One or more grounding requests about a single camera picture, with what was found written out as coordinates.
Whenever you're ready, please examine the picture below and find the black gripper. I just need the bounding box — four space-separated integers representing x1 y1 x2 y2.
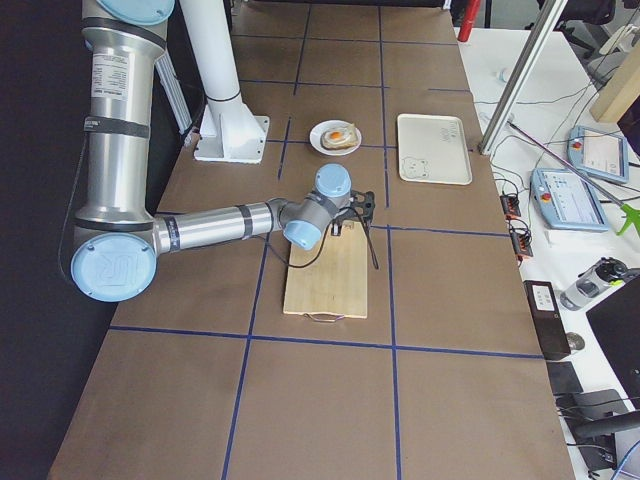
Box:
330 206 361 236

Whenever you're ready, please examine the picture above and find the white round plate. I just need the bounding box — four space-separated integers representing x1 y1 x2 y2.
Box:
309 120 362 156

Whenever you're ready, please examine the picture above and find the wooden cutting board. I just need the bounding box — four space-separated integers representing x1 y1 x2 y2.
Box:
283 221 368 321

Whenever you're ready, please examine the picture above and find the fried egg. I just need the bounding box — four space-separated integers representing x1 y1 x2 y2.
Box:
324 129 348 143

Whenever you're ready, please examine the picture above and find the cream bear tray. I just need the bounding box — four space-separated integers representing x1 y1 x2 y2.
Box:
397 113 473 186

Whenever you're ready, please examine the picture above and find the orange black connector block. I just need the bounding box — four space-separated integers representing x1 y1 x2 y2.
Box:
500 194 521 220

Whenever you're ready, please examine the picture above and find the black power box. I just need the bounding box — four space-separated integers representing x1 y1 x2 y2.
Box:
523 280 571 361

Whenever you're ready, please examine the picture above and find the near teach pendant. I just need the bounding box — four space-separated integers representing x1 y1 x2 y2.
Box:
530 168 610 232

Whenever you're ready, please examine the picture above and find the teach pendant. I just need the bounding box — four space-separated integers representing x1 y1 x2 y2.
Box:
567 126 630 184
530 168 610 232

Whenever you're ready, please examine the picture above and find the red cylinder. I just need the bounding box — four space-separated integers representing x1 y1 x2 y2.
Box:
457 0 481 43

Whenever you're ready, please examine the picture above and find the far teach pendant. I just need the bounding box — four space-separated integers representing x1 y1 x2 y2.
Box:
567 126 630 184

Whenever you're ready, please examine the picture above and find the clear water bottle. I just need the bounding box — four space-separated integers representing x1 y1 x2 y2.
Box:
560 257 639 311

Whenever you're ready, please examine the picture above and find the green tipped grabber stick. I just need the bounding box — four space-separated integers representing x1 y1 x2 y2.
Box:
507 121 640 236

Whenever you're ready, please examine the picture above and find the black monitor corner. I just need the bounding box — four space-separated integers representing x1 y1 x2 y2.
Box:
586 279 639 409

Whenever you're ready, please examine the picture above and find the wooden plank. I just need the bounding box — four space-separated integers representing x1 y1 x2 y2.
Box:
590 44 640 123

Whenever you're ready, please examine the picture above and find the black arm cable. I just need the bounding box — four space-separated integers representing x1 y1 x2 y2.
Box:
264 199 380 272

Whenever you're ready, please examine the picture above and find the aluminium rail behind pedestal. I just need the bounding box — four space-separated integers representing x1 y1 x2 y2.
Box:
155 50 192 134

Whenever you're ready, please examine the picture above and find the aluminium frame post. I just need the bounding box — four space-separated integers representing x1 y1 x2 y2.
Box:
479 0 568 155

